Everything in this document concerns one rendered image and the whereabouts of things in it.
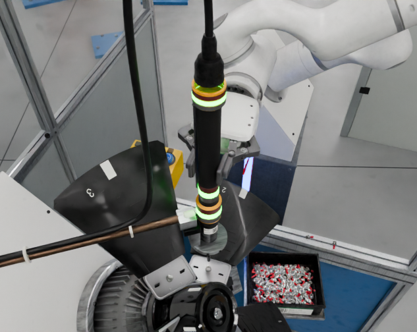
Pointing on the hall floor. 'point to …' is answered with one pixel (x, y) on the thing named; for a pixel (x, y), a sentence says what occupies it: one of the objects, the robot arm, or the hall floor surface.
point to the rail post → (384, 307)
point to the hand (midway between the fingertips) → (208, 165)
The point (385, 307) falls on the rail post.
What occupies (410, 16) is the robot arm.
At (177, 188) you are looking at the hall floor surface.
